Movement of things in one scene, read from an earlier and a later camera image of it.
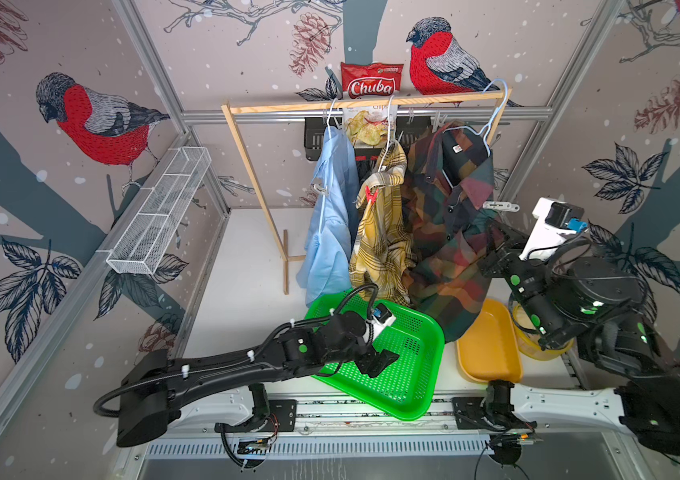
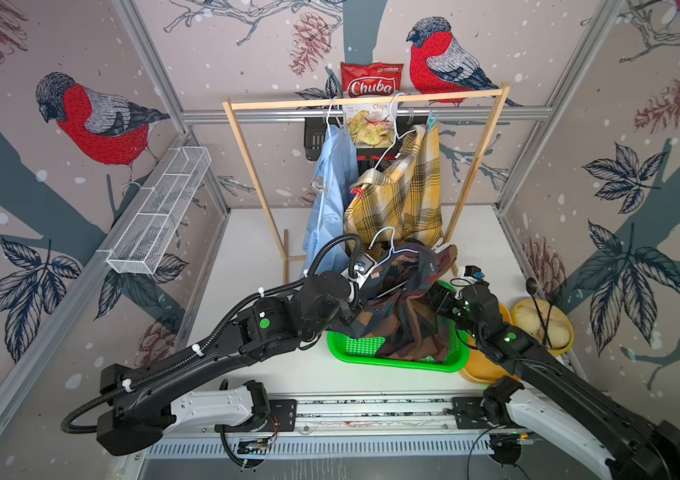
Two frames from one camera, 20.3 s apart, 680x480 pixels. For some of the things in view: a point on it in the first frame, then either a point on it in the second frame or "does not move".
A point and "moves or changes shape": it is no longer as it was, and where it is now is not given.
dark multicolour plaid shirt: x=448 y=185 -> x=397 y=294
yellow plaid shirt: x=381 y=256 does not move
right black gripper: x=502 y=258 -> x=446 y=295
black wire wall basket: x=314 y=137 does not move
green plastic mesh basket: x=405 y=388 moves or changes shape
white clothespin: x=503 y=206 -> x=438 y=245
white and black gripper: x=554 y=223 -> x=472 y=273
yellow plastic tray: x=490 y=352 does not move
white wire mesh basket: x=154 y=222 does not move
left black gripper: x=369 y=365 -> x=356 y=307
